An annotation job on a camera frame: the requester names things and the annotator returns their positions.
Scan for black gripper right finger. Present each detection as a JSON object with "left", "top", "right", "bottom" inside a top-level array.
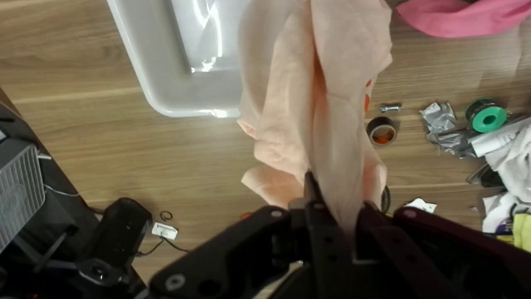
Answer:
[{"left": 354, "top": 203, "right": 531, "bottom": 299}]

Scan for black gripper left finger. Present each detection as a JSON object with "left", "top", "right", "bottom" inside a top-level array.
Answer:
[{"left": 148, "top": 171, "right": 363, "bottom": 299}]

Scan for peach shirt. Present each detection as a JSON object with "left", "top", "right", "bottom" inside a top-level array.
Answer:
[{"left": 238, "top": 0, "right": 396, "bottom": 234}]

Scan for pink shirt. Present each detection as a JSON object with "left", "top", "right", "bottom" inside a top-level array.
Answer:
[{"left": 396, "top": 0, "right": 531, "bottom": 40}]

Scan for white plastic bin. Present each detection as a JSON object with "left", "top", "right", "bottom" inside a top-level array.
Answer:
[{"left": 107, "top": 0, "right": 248, "bottom": 119}]

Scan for white paper scrap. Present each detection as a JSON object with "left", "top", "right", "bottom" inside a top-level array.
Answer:
[{"left": 406, "top": 196, "right": 439, "bottom": 214}]

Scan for yellow cloth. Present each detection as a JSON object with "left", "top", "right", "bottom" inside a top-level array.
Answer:
[{"left": 497, "top": 213, "right": 531, "bottom": 254}]

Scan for white paper tag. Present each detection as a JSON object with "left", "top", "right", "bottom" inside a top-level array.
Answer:
[{"left": 150, "top": 221, "right": 182, "bottom": 241}]

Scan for white cloth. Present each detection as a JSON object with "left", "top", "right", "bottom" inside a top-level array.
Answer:
[{"left": 470, "top": 118, "right": 531, "bottom": 234}]

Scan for crumpled silver foil wrapper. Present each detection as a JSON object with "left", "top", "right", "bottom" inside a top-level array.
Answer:
[{"left": 419, "top": 100, "right": 479, "bottom": 159}]

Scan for green tape roll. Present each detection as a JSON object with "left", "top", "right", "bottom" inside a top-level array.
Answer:
[{"left": 464, "top": 98, "right": 512, "bottom": 136}]

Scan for small silver clip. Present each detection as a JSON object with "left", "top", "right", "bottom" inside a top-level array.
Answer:
[{"left": 379, "top": 101, "right": 404, "bottom": 114}]

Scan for black cable coil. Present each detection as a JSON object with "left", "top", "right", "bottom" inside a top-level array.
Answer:
[{"left": 381, "top": 184, "right": 394, "bottom": 214}]

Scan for thin black speaker cable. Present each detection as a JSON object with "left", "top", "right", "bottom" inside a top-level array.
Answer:
[{"left": 135, "top": 236, "right": 193, "bottom": 259}]

